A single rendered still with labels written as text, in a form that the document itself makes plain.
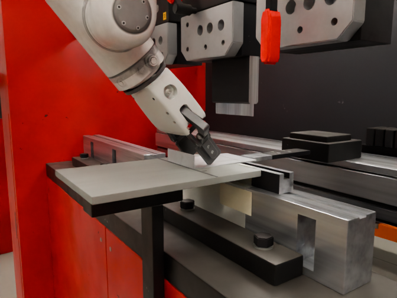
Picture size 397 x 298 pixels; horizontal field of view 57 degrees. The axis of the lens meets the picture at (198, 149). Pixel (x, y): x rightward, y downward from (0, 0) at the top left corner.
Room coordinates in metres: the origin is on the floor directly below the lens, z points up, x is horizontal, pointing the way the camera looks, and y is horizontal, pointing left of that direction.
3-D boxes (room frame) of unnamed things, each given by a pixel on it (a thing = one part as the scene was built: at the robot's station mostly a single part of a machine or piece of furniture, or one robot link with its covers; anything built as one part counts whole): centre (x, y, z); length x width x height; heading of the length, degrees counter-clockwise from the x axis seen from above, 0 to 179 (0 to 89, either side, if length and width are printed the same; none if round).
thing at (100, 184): (0.55, 0.06, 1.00); 0.26 x 0.18 x 0.01; 124
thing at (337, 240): (0.58, -0.09, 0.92); 0.39 x 0.06 x 0.10; 34
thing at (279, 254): (0.56, -0.03, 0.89); 0.30 x 0.05 x 0.03; 34
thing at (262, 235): (0.48, -0.09, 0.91); 0.03 x 0.03 x 0.02
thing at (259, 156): (0.72, -0.20, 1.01); 0.26 x 0.12 x 0.05; 124
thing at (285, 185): (0.61, -0.08, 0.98); 0.20 x 0.03 x 0.03; 34
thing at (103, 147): (1.09, 0.25, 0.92); 0.50 x 0.06 x 0.10; 34
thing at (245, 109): (0.63, -0.06, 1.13); 0.10 x 0.02 x 0.10; 34
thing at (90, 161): (1.10, 0.32, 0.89); 0.30 x 0.05 x 0.03; 34
